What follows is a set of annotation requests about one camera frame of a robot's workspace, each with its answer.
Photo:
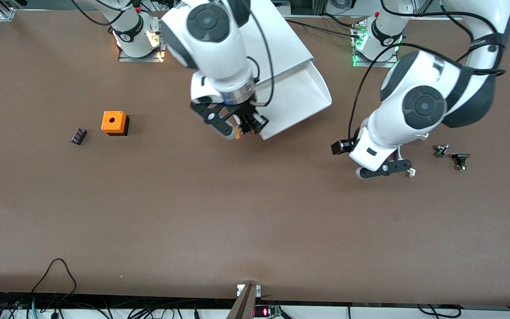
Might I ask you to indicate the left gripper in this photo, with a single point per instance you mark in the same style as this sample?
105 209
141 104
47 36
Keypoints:
341 146

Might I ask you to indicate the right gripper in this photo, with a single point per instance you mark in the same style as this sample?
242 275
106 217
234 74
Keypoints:
247 110

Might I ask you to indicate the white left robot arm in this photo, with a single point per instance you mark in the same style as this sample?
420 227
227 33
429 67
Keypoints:
423 106

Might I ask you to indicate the white drawer cabinet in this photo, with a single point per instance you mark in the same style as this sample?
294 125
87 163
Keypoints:
281 40

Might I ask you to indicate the small metal potentiometer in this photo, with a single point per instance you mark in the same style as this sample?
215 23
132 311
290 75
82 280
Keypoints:
441 151

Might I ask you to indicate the orange box with hole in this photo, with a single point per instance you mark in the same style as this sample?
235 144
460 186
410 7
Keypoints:
113 122

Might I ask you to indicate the small black ribbed component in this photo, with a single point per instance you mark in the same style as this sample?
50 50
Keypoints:
79 136

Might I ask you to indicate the small device with red display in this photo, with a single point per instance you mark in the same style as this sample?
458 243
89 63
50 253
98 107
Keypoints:
266 311

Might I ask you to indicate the white semicircular plastic bracket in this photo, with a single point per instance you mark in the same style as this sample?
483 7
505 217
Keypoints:
411 173

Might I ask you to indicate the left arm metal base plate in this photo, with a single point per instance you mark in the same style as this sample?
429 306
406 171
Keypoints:
383 64

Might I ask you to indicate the small black switch component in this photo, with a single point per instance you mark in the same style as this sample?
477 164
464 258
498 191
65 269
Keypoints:
461 156

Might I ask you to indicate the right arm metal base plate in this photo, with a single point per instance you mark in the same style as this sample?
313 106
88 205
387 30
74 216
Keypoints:
124 58

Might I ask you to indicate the wooden camera mount bracket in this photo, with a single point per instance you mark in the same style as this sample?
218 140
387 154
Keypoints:
244 305

